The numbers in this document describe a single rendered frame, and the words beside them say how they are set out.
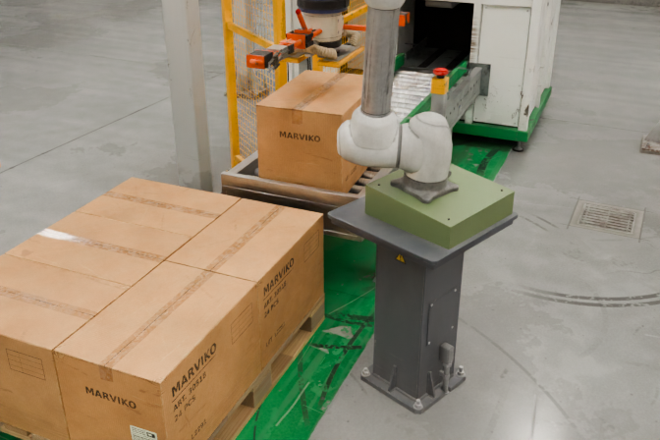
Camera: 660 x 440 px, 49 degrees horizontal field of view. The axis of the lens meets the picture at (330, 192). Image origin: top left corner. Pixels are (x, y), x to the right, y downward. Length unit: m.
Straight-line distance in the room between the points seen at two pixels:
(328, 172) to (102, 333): 1.23
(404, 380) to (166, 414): 1.02
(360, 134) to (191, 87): 1.91
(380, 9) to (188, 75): 2.09
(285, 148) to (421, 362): 1.10
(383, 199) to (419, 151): 0.23
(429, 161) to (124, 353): 1.16
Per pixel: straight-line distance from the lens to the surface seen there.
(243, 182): 3.33
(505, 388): 3.09
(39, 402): 2.66
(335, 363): 3.13
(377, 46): 2.33
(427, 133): 2.46
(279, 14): 3.87
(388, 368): 2.97
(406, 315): 2.76
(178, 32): 4.15
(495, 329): 3.41
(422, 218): 2.47
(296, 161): 3.22
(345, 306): 3.47
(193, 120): 4.25
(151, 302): 2.60
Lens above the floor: 1.94
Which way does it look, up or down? 25 degrees down
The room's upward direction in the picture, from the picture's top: straight up
